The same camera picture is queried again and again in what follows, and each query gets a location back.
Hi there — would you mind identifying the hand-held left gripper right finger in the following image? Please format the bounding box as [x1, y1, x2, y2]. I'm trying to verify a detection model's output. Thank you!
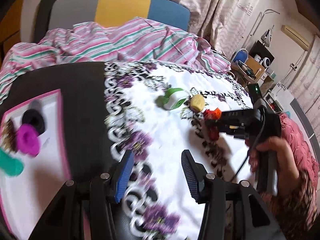
[181, 150, 287, 240]

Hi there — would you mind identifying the black table mat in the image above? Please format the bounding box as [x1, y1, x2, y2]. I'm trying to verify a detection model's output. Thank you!
[0, 61, 130, 240]

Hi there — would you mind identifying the white air conditioner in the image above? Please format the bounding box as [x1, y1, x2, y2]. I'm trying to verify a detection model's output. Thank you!
[281, 24, 310, 50]

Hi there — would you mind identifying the clothes iron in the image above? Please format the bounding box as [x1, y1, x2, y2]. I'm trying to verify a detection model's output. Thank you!
[260, 29, 273, 47]

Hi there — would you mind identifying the black storage box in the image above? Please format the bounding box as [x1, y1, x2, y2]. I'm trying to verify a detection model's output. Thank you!
[249, 40, 274, 65]

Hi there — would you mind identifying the magenta toy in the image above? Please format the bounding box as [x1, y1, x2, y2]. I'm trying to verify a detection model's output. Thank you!
[16, 125, 40, 157]

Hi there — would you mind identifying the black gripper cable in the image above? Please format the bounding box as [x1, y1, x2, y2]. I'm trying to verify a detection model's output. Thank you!
[230, 115, 265, 182]

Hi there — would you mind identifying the red quilted blanket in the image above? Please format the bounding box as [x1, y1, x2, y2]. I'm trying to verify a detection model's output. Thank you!
[277, 112, 320, 180]

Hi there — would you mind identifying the white floral tablecloth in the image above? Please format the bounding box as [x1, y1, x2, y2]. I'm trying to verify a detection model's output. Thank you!
[104, 59, 255, 240]

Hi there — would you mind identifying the cardboard box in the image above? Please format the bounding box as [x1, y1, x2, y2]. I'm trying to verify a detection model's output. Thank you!
[241, 56, 265, 80]

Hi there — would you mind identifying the pink green striped cloth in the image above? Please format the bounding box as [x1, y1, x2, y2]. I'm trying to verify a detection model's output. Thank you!
[0, 17, 232, 105]

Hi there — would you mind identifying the beige patterned curtain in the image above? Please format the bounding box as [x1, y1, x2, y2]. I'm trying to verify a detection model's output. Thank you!
[122, 0, 268, 58]

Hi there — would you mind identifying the teal toy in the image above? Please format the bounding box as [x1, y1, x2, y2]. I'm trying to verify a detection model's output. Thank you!
[0, 148, 24, 178]

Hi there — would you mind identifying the grey yellow blue chair back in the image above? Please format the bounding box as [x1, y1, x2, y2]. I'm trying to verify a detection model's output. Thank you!
[21, 0, 190, 43]

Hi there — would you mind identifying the black rolled mat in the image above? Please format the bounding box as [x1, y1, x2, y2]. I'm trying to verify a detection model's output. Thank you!
[34, 0, 60, 43]

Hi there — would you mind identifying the person's right forearm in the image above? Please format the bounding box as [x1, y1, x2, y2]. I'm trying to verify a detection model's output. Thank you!
[260, 165, 319, 240]

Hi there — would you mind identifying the brown comb-like toy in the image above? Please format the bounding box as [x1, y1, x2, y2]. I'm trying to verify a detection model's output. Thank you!
[1, 119, 18, 153]

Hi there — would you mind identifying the red toy block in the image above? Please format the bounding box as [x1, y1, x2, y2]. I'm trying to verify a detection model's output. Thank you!
[207, 126, 220, 140]

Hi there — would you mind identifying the metal stand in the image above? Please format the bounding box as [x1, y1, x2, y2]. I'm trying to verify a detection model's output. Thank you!
[249, 9, 280, 53]

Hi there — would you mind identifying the green white toy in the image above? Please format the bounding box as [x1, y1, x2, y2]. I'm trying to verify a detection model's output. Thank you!
[157, 87, 188, 111]

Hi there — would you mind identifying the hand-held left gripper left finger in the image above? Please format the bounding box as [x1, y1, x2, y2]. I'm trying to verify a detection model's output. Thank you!
[29, 150, 135, 240]

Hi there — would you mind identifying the orange toy block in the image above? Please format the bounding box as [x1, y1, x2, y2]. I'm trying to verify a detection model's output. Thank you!
[204, 107, 222, 120]

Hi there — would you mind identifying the yellow carved egg-shaped block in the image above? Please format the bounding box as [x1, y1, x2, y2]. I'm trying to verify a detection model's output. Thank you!
[190, 94, 205, 112]

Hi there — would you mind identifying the pink-rimmed white tray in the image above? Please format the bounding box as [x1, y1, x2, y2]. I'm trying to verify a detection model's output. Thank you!
[0, 89, 73, 235]

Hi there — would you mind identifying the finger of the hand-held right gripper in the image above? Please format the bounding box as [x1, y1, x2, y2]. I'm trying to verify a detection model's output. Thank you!
[220, 109, 253, 125]
[219, 124, 248, 137]

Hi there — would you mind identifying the pale window curtain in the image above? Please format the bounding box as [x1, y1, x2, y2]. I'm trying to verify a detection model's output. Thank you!
[287, 32, 320, 110]

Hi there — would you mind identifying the person's right hand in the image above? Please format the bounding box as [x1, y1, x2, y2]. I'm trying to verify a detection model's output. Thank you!
[246, 137, 300, 195]

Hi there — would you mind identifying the black ring toy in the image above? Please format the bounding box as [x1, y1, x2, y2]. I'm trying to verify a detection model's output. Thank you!
[22, 100, 47, 134]

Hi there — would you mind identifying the wooden wardrobe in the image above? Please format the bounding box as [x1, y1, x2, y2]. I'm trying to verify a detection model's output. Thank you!
[0, 0, 28, 63]

